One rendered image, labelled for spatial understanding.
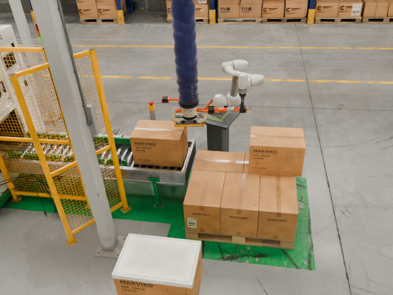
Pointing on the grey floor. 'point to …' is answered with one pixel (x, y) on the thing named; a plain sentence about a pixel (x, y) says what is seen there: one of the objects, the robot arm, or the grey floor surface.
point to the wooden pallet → (240, 239)
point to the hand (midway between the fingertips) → (242, 108)
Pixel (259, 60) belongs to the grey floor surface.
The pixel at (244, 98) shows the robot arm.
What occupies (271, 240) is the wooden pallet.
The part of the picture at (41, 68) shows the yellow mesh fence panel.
